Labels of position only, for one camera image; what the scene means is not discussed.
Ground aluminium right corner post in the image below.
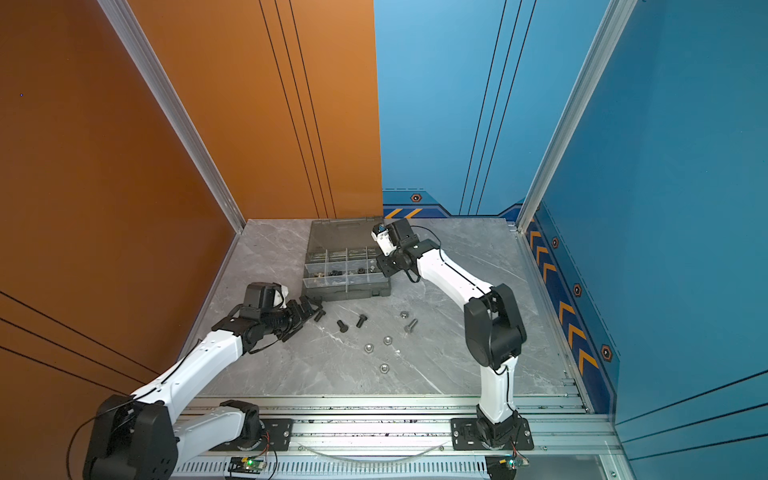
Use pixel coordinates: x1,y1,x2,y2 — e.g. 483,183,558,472
516,0,637,234

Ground grey plastic organizer box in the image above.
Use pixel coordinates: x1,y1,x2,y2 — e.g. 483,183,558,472
302,217,391,302

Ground white cable on rail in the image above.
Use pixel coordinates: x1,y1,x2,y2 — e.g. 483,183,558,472
296,442,448,464

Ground aluminium corner post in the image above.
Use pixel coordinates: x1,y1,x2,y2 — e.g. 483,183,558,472
98,0,246,235
516,0,637,234

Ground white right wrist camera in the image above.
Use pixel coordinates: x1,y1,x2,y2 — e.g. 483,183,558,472
371,223,397,256

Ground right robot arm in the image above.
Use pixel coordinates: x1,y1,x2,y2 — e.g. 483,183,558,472
371,218,534,451

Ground aluminium left corner post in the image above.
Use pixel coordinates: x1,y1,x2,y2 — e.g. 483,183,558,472
98,0,246,235

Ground aluminium right table edge rail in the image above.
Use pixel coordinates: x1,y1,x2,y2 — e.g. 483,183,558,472
511,226,595,414

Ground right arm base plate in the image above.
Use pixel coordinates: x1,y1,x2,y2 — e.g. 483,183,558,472
450,415,535,451

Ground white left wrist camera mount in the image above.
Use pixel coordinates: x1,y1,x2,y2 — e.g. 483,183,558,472
273,284,289,308

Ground silver hex bolt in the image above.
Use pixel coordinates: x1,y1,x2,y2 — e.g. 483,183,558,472
404,318,418,334

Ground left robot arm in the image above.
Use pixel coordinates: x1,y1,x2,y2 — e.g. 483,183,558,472
82,282,322,479

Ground circuit board right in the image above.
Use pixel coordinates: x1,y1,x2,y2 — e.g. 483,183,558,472
485,454,530,480

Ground green circuit board left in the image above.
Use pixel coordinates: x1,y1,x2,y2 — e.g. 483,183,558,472
226,456,268,478

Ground aluminium front rail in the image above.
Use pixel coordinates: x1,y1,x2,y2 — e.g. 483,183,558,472
171,385,634,479

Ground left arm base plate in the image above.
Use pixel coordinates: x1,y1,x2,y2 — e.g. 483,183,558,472
211,418,294,453

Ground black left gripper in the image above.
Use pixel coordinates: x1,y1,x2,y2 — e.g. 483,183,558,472
262,294,323,341

